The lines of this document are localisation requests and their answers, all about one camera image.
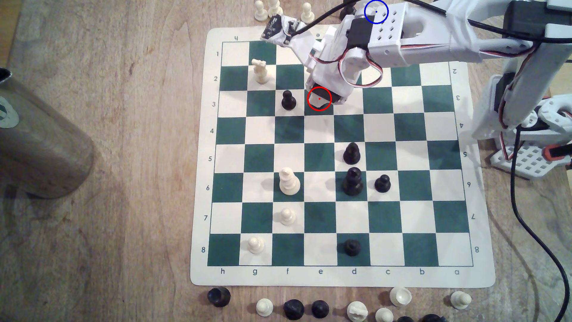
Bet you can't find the white chess rook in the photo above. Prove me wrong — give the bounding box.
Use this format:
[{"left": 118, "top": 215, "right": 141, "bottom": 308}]
[{"left": 389, "top": 287, "right": 413, "bottom": 307}]

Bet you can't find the black chess rook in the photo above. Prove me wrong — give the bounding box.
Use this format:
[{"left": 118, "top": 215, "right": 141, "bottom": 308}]
[{"left": 207, "top": 287, "right": 231, "bottom": 308}]

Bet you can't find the black camera cable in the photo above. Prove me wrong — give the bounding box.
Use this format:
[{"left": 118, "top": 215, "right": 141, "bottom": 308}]
[{"left": 290, "top": 0, "right": 572, "bottom": 44}]

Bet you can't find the red white black servo wire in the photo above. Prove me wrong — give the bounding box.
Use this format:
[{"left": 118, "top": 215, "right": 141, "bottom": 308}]
[{"left": 339, "top": 57, "right": 384, "bottom": 88}]

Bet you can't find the tall white chess piece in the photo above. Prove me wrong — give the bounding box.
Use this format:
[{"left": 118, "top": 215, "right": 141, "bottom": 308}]
[{"left": 279, "top": 167, "right": 301, "bottom": 196}]

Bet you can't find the orange black clamp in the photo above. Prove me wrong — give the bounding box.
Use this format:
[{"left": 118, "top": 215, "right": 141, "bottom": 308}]
[{"left": 542, "top": 144, "right": 572, "bottom": 169}]

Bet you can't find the white printed gripper body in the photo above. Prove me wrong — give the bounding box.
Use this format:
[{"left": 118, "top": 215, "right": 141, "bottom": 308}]
[{"left": 305, "top": 22, "right": 384, "bottom": 107}]

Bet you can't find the white chess knight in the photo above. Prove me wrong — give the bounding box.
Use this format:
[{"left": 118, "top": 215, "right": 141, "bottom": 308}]
[
  {"left": 251, "top": 58, "right": 271, "bottom": 85},
  {"left": 347, "top": 301, "right": 369, "bottom": 322}
]

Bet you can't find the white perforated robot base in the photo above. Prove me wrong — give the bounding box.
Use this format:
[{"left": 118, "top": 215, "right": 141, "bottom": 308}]
[{"left": 471, "top": 74, "right": 572, "bottom": 180}]

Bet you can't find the green white chess mat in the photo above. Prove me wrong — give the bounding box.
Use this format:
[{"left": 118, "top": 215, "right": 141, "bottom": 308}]
[{"left": 190, "top": 26, "right": 497, "bottom": 288}]

